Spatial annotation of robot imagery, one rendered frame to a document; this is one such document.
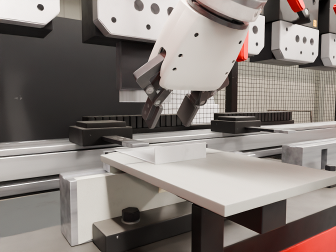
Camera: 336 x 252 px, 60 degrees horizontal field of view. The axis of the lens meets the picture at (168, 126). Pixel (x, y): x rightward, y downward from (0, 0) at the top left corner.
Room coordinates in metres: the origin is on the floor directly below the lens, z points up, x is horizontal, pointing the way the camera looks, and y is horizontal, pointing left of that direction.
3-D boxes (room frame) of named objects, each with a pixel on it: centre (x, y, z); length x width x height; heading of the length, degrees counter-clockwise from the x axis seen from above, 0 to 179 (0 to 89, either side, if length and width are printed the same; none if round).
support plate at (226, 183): (0.38, -0.05, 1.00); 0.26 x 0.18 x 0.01; 34
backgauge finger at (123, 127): (0.63, 0.12, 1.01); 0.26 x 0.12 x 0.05; 34
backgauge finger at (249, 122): (0.89, -0.26, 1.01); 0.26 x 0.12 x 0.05; 34
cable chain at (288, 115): (1.26, -0.38, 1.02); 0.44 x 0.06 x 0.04; 124
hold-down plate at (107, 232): (0.47, -0.03, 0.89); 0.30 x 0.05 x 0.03; 124
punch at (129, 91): (0.50, 0.04, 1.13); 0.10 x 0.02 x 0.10; 124
